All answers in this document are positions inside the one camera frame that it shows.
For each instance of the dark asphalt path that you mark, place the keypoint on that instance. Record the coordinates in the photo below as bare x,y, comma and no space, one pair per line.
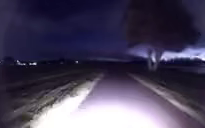
123,96

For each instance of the pale verge strip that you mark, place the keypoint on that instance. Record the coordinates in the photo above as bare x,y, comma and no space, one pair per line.
66,106

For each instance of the large dark tree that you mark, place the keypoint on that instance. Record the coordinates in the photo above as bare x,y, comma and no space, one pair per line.
156,30

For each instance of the pale path edge strip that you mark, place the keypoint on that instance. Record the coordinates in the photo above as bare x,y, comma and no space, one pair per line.
163,95

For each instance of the dark field ground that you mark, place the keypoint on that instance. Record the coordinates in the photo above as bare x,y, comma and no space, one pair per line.
26,86

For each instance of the dark grass ground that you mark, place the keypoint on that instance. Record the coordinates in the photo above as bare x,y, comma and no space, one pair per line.
190,83

